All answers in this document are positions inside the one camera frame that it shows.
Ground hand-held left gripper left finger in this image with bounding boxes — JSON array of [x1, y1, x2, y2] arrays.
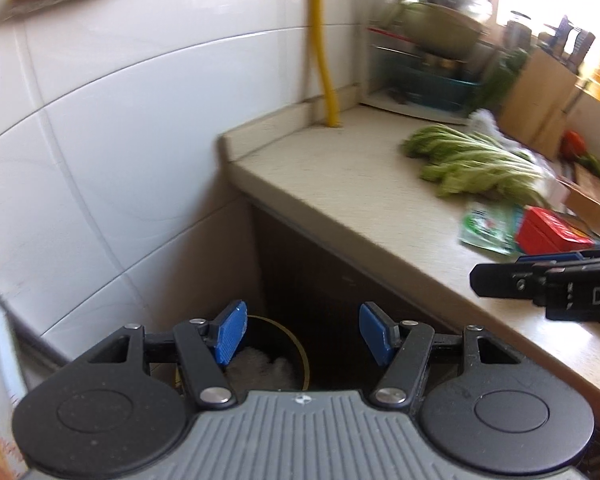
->
[[72, 300, 248, 407]]

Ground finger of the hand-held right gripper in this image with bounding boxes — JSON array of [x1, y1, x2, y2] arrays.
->
[[470, 262, 549, 307], [516, 246, 600, 264]]

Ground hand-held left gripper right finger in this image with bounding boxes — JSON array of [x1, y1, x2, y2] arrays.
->
[[358, 301, 531, 407]]

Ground red drink carton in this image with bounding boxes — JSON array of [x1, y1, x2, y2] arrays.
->
[[515, 206, 600, 257]]

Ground black trash can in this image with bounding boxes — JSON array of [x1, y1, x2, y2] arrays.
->
[[172, 314, 311, 396]]

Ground white foam net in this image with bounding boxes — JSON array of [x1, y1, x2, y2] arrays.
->
[[224, 344, 302, 392]]

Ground green plastic wrapper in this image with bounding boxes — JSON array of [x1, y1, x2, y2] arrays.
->
[[459, 201, 526, 255]]

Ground leafy green vegetable bunch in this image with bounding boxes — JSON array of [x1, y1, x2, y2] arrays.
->
[[402, 124, 556, 207]]

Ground wooden cutting board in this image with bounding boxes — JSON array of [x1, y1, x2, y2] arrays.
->
[[572, 162, 600, 195]]

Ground red tomato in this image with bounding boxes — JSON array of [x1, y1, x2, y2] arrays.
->
[[560, 130, 588, 161]]

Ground wooden knife block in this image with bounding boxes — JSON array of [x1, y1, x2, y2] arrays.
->
[[497, 50, 581, 159]]

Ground white dish rack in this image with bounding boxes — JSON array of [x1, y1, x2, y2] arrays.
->
[[357, 0, 501, 126]]

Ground teal plastic basin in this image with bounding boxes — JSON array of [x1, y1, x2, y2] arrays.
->
[[380, 60, 483, 112]]

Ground glass jar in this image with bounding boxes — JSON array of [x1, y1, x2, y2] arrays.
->
[[505, 10, 533, 51]]

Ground yellow pipe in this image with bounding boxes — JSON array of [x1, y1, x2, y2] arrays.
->
[[307, 0, 343, 129]]

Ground brown-handled knife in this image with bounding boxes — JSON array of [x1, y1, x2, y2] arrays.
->
[[555, 15, 596, 73]]

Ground olive green handled bowl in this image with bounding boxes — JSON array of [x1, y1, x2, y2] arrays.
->
[[390, 0, 488, 57]]

